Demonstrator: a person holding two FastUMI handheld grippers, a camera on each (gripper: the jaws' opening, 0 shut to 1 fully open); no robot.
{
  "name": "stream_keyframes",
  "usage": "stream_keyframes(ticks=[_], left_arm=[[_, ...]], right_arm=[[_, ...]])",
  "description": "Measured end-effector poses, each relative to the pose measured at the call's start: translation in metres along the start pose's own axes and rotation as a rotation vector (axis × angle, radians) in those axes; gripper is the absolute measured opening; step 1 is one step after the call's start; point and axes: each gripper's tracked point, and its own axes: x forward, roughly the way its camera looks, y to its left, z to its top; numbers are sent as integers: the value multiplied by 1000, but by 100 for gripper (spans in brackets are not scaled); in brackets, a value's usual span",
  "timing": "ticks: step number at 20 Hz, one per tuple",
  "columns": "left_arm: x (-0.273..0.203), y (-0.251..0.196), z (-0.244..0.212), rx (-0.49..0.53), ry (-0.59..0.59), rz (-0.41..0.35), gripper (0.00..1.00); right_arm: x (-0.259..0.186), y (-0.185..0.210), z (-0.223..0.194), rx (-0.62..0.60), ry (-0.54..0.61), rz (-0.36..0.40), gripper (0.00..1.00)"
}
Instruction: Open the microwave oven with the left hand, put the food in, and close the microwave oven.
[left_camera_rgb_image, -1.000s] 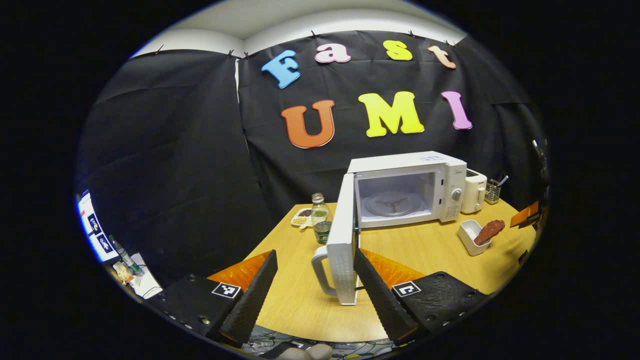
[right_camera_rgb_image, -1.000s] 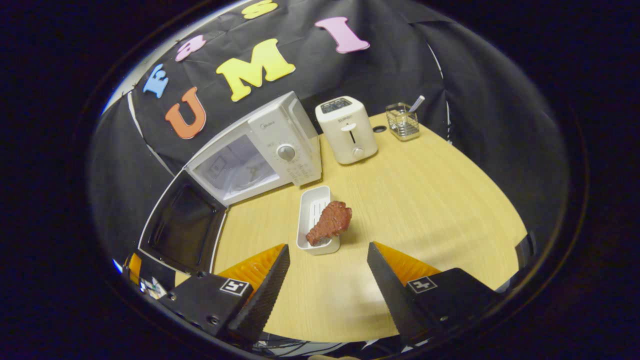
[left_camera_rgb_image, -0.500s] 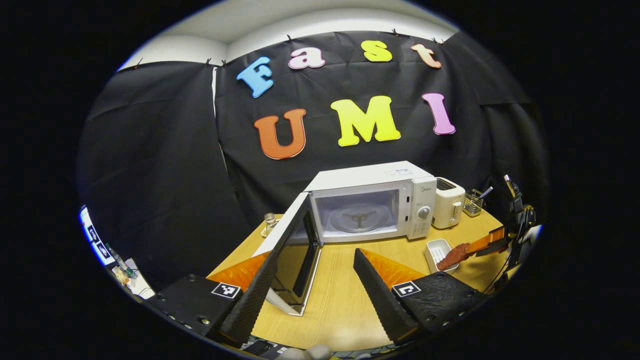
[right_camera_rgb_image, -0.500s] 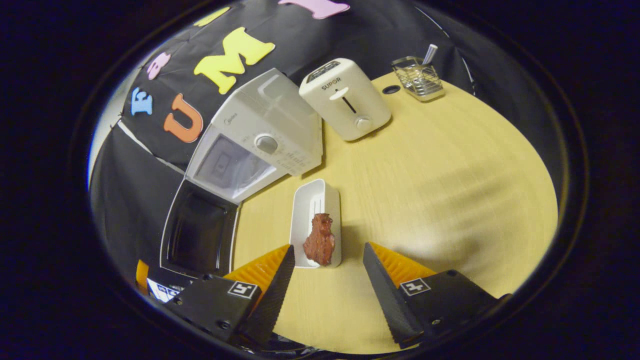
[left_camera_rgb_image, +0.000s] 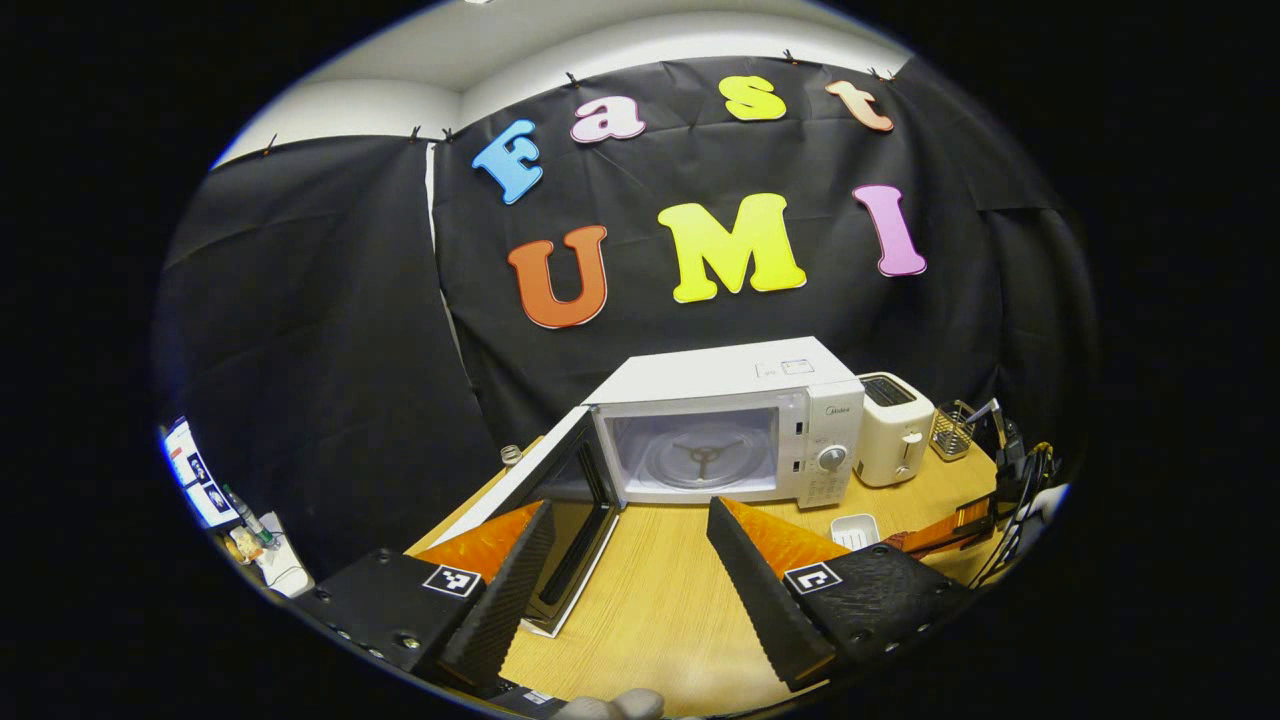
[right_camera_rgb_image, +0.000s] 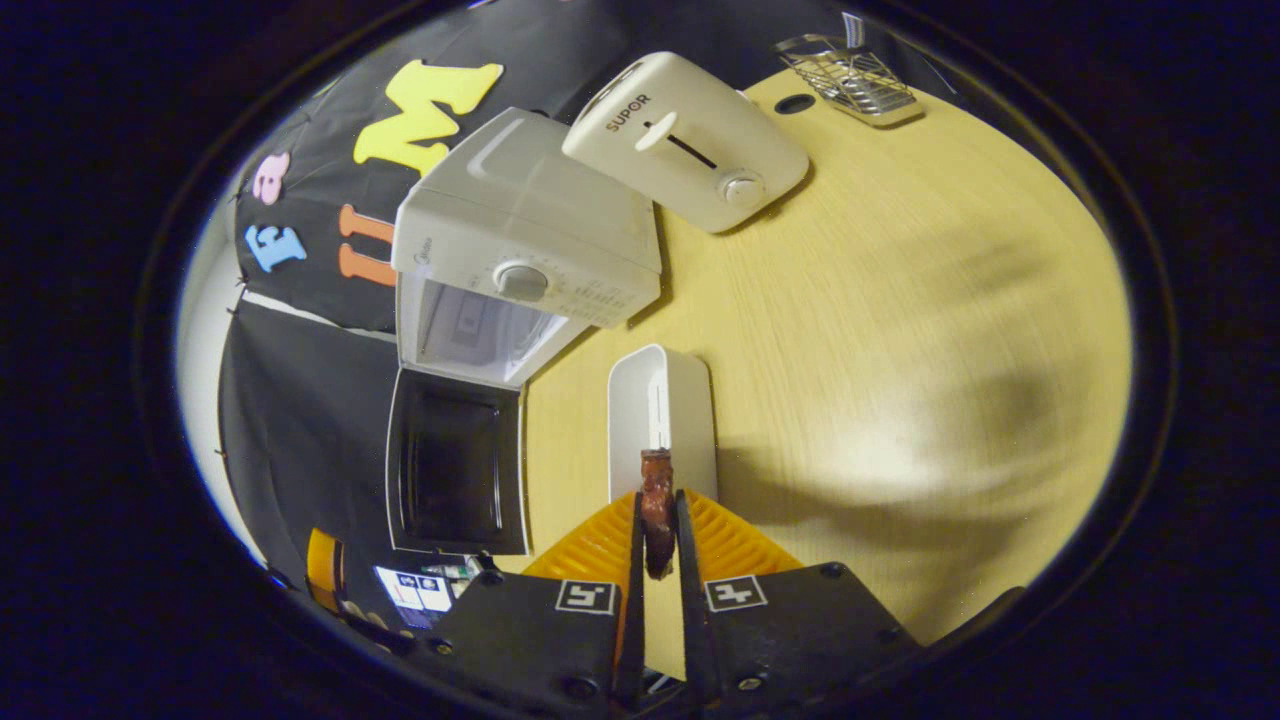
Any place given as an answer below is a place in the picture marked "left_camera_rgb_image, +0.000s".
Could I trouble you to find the printed white card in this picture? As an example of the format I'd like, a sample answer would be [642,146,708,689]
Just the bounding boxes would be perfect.
[160,418,243,531]

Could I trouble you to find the wire mesh utensil holder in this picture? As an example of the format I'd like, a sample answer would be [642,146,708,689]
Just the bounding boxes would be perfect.
[930,400,979,461]

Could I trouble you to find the white box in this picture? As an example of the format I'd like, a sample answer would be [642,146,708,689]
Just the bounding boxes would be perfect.
[252,512,317,601]

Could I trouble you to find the cream toaster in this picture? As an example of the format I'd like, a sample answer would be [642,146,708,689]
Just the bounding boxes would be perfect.
[853,372,937,489]

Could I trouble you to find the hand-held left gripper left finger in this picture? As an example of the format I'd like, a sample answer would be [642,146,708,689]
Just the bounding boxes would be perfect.
[290,498,557,691]

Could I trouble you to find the black cable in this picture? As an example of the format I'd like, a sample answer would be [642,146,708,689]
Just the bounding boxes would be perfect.
[970,440,1063,591]

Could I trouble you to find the white rectangular tray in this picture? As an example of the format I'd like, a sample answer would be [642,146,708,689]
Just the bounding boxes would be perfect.
[830,513,882,553]

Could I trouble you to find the black backdrop cloth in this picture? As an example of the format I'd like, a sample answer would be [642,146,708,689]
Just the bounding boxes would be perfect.
[150,55,1101,581]

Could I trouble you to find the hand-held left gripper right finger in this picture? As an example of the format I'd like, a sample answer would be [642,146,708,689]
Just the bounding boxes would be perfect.
[706,496,976,693]

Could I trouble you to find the green capped bottle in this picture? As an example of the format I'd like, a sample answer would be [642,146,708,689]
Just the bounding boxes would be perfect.
[220,484,279,551]

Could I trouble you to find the white microwave oven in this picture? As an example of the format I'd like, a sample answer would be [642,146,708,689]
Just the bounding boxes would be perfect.
[428,336,867,639]

